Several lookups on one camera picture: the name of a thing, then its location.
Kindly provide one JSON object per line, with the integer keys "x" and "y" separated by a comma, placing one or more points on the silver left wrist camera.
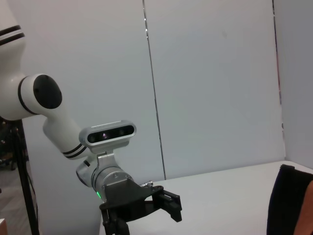
{"x": 110, "y": 134}

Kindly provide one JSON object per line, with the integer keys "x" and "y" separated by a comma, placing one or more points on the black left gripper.
{"x": 124, "y": 195}

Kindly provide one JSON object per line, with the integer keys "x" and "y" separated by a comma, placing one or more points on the black partition post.
{"x": 25, "y": 183}

